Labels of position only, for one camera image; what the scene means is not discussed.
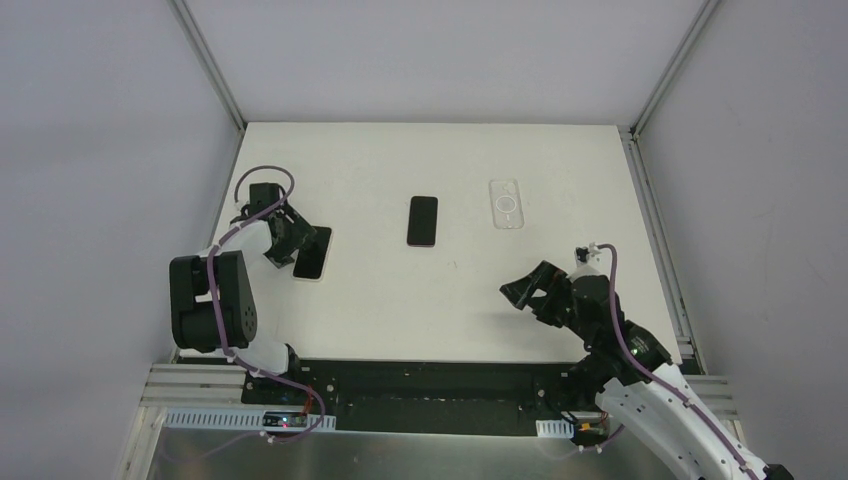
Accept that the aluminium frame rail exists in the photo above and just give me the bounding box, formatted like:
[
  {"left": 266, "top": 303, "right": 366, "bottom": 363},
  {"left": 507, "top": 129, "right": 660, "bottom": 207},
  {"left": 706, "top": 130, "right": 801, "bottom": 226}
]
[{"left": 140, "top": 364, "right": 246, "bottom": 408}]

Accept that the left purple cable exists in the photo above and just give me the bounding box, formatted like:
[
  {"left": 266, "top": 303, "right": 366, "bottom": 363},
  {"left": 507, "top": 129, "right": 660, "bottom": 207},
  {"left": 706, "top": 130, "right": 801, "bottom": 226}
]
[{"left": 203, "top": 165, "right": 327, "bottom": 444}]

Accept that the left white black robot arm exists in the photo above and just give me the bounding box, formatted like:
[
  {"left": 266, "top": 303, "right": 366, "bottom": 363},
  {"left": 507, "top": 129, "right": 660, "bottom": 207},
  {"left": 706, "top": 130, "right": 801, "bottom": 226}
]
[{"left": 168, "top": 183, "right": 317, "bottom": 405}]

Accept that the left white cable duct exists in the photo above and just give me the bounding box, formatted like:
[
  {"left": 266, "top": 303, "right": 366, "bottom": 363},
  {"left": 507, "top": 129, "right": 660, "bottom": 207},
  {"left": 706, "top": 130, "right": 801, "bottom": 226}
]
[{"left": 163, "top": 408, "right": 337, "bottom": 433}]

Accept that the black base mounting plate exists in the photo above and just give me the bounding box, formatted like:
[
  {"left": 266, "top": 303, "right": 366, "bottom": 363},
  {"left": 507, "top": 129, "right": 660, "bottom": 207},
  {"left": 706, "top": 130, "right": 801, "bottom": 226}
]
[{"left": 241, "top": 359, "right": 600, "bottom": 436}]

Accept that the black smartphone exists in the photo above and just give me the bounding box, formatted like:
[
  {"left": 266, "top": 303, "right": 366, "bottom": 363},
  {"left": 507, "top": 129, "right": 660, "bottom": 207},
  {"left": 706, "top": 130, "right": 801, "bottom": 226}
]
[{"left": 406, "top": 196, "right": 438, "bottom": 247}]

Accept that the clear phone case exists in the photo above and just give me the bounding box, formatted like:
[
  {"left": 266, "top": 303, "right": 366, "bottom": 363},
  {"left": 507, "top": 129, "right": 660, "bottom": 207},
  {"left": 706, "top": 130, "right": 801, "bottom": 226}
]
[{"left": 489, "top": 179, "right": 524, "bottom": 230}]

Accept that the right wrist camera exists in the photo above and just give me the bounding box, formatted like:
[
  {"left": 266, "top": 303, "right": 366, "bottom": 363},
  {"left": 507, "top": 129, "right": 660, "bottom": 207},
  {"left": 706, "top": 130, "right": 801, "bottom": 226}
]
[{"left": 568, "top": 244, "right": 604, "bottom": 282}]

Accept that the white cable duct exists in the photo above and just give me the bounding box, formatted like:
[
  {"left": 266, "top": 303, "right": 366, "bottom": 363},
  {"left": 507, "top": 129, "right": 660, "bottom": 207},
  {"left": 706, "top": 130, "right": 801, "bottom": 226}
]
[
  {"left": 535, "top": 419, "right": 575, "bottom": 439},
  {"left": 163, "top": 408, "right": 337, "bottom": 433}
]

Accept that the right white cable duct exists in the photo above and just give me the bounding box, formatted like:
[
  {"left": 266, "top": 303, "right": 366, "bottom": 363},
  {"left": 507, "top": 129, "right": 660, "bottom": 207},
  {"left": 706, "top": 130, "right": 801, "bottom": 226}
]
[{"left": 535, "top": 419, "right": 575, "bottom": 439}]

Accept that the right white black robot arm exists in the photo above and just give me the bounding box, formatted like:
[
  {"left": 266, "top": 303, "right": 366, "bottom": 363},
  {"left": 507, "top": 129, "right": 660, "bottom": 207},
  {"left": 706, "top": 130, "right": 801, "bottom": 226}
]
[{"left": 499, "top": 261, "right": 792, "bottom": 479}]

